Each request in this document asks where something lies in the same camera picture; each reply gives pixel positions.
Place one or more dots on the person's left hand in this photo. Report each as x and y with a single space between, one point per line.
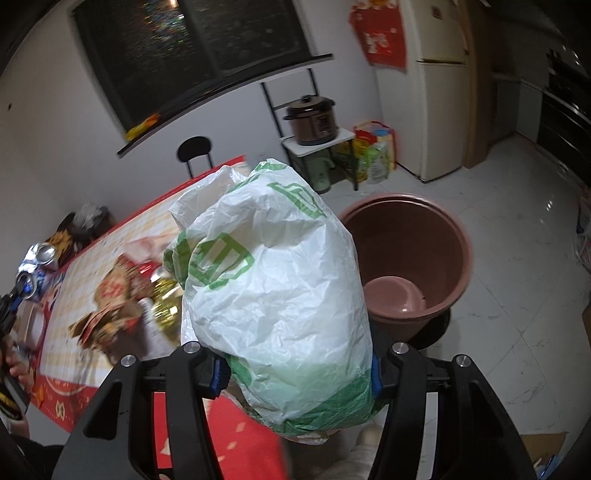
22 369

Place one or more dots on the yellow snack bags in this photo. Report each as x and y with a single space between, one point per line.
62 244

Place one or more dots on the cream refrigerator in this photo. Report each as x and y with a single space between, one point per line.
438 92

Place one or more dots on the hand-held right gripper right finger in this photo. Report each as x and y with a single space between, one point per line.
375 379

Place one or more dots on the yellow oil bottle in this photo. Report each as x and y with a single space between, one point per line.
164 309

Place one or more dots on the dark kitchen cabinet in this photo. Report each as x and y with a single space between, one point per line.
565 106

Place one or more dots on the black round-back chair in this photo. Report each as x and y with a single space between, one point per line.
195 150

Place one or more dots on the dark window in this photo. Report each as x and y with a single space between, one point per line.
184 50

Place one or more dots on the crushed silver can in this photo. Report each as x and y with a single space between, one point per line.
41 256

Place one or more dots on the yellow packet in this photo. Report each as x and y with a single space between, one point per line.
141 127

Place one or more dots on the white green-printed plastic bag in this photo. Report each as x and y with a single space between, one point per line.
277 286

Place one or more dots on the green electric kettle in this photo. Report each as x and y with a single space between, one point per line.
318 175

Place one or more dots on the red wall poster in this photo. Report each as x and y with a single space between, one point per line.
381 37

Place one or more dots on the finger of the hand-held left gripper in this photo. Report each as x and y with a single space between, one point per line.
17 293

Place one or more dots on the brown crumpled snack packet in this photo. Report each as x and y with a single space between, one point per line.
99 327

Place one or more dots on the crushed blue can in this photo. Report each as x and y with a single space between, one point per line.
28 284

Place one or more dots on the green and white bag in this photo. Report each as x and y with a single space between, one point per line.
375 164

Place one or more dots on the brown plastic bucket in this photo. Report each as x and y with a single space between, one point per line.
415 249

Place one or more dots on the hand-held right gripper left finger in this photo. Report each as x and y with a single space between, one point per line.
215 376

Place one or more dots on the black rack with white shelf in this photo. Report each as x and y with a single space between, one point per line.
318 144

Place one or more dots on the red and gold snack packet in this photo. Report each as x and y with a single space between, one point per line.
117 286

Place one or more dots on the table with checkered cloth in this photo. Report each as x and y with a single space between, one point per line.
115 235

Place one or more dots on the black window sill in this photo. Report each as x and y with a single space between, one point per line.
221 94

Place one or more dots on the brown electric pressure cooker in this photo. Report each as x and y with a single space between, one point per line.
311 121

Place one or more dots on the brown cardboard piece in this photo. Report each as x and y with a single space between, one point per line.
542 445

